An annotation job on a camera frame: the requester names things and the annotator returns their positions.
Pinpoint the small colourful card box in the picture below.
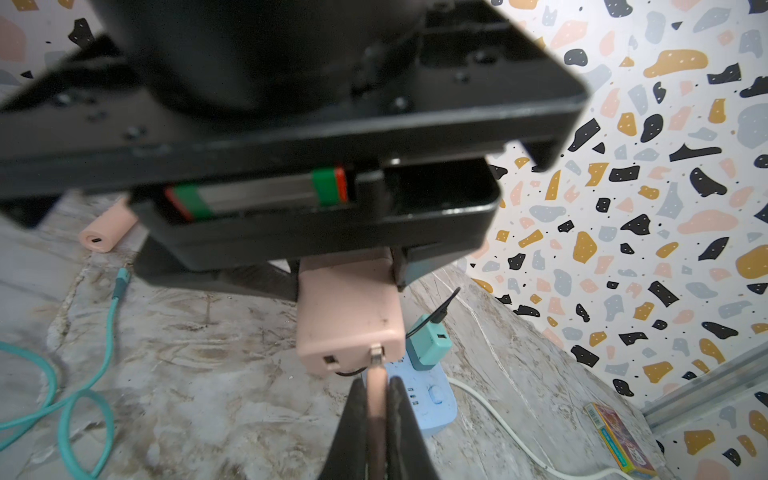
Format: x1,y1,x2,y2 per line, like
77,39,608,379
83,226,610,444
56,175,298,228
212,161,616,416
584,403,658,479

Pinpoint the pink plug adapter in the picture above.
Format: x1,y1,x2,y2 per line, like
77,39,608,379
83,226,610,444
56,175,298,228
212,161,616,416
296,248,406,376

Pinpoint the pink cable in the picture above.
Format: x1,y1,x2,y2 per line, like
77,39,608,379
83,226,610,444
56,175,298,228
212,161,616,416
365,344,389,480

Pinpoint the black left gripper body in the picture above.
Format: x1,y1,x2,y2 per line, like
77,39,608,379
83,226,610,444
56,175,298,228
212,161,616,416
1,1,588,271

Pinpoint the light blue power strip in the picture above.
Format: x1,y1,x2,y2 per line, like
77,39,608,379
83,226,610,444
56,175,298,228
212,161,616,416
385,353,458,438

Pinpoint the teal plug adapter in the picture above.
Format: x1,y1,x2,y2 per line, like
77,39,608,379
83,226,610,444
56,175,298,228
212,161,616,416
405,313,453,371

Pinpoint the white power strip cable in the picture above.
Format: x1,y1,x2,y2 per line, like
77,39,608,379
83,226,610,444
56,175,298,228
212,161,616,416
446,376,637,480

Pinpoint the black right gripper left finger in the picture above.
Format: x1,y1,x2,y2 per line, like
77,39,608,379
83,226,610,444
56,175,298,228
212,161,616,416
318,379,368,480

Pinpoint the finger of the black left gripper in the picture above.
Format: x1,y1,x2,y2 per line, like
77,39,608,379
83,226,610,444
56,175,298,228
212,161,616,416
133,239,299,302
391,242,474,291

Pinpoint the pink toothbrush middle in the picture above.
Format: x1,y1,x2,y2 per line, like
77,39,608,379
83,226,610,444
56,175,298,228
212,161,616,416
78,197,138,253

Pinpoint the teal coiled cable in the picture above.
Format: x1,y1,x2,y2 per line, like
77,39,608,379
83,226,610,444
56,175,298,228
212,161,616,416
0,267,132,480

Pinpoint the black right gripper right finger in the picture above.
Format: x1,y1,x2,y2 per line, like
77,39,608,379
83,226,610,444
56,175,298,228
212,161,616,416
386,377,440,480

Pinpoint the black charging cable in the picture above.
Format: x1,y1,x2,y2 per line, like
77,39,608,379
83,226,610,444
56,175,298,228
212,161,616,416
333,286,463,379

